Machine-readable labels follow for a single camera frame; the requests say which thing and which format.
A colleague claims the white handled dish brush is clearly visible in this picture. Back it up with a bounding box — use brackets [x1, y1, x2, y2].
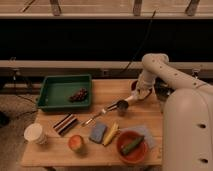
[116, 95, 137, 105]

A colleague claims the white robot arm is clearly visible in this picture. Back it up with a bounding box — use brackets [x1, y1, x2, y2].
[133, 53, 213, 171]

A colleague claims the metal measuring cup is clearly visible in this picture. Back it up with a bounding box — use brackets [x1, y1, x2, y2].
[102, 100, 129, 116]

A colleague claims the dark red bowl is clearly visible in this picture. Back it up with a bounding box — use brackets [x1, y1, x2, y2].
[131, 81, 152, 100]

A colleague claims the dark grape bunch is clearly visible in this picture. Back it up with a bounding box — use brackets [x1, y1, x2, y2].
[69, 88, 88, 102]

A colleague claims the metal fork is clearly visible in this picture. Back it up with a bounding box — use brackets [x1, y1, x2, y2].
[81, 112, 106, 127]

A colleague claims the yellow banana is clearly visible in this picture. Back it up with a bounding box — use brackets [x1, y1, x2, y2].
[103, 123, 119, 146]

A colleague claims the wooden table board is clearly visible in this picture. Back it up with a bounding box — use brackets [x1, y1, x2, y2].
[21, 79, 162, 168]

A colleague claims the blue grey sponge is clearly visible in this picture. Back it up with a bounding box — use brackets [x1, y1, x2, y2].
[89, 122, 107, 144]

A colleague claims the green plastic tray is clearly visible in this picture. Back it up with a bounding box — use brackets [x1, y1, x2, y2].
[37, 74, 92, 112]

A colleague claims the striped dark block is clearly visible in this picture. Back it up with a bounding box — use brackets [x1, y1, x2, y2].
[53, 114, 78, 136]

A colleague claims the orange peach fruit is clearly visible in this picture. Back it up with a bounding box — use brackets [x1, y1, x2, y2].
[68, 135, 84, 153]

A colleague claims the green cucumber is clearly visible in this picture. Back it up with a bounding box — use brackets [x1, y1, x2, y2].
[121, 136, 144, 155]

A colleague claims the grey cloth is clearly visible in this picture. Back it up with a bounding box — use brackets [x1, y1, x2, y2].
[121, 125, 156, 149]

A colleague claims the orange red bowl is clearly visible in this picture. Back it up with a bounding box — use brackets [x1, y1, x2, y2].
[116, 131, 148, 164]

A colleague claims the white paper cup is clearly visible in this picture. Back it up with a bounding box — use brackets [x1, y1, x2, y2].
[24, 123, 47, 145]

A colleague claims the black cable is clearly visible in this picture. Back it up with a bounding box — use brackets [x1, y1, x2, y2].
[119, 10, 157, 75]

